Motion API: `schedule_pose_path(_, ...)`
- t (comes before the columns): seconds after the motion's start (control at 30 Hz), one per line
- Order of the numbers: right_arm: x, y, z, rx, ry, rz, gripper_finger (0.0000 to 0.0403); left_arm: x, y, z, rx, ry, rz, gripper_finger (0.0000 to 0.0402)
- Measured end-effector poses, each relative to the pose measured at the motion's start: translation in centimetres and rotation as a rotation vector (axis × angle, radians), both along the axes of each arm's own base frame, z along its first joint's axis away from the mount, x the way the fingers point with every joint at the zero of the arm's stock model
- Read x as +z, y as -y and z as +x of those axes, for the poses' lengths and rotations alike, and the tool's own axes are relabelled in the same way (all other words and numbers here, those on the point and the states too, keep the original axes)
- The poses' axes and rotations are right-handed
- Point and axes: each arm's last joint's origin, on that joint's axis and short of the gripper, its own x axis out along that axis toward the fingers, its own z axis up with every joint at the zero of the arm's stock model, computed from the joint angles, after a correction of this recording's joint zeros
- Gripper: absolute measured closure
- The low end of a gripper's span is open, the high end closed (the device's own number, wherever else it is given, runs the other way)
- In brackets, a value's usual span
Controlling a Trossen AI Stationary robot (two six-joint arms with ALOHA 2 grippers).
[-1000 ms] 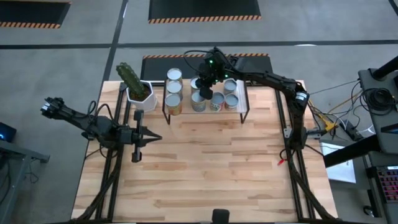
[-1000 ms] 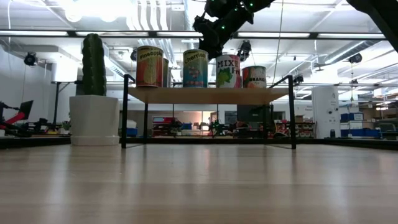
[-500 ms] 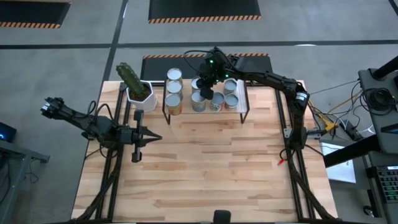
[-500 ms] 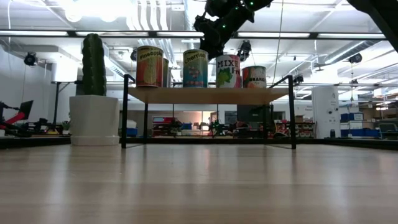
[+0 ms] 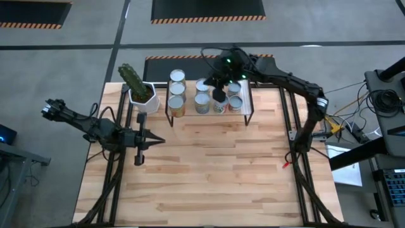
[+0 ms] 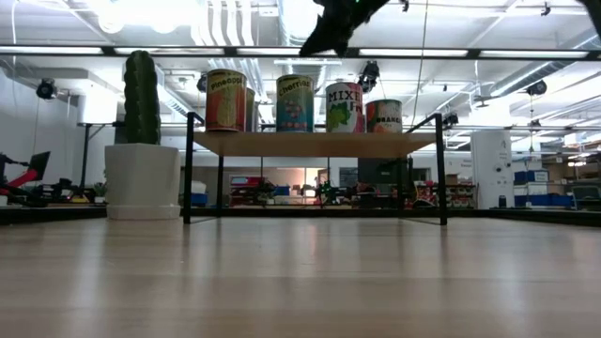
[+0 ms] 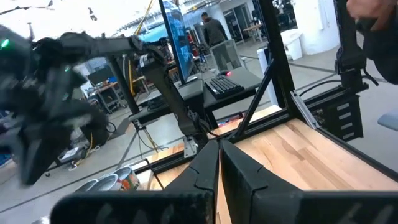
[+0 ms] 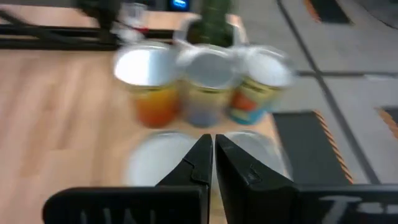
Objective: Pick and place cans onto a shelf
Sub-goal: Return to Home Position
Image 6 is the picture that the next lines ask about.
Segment black aluminium table frame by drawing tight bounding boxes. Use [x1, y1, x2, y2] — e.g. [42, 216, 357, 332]
[180, 206, 513, 226]

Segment white column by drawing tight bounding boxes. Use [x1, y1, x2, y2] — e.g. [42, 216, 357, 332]
[470, 130, 514, 210]

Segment wooden shelf with black legs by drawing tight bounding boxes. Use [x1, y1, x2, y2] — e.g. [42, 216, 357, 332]
[182, 111, 448, 226]

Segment cherries label teal can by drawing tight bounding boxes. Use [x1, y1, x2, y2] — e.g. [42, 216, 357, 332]
[275, 74, 316, 133]

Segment white plant pot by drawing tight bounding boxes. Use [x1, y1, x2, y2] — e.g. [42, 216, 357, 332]
[103, 143, 182, 221]

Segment blue storage bins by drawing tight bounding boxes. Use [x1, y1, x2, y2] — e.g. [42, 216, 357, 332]
[514, 169, 575, 208]

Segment pineapple label orange can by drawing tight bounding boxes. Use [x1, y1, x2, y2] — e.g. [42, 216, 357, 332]
[205, 69, 248, 133]

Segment red and black machine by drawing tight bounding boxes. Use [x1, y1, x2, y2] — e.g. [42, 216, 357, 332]
[0, 150, 52, 208]

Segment short orange label can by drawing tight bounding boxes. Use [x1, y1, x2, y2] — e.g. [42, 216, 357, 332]
[364, 99, 404, 134]

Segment mixed fruit white can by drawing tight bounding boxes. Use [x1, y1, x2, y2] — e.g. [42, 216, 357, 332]
[325, 82, 366, 134]

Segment black tall stand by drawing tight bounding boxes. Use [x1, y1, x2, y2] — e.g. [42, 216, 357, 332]
[77, 122, 118, 189]

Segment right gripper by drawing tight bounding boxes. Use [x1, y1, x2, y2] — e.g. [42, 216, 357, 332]
[300, 0, 391, 57]

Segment peaches label tin can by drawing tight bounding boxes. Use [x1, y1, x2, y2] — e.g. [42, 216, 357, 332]
[245, 86, 257, 133]

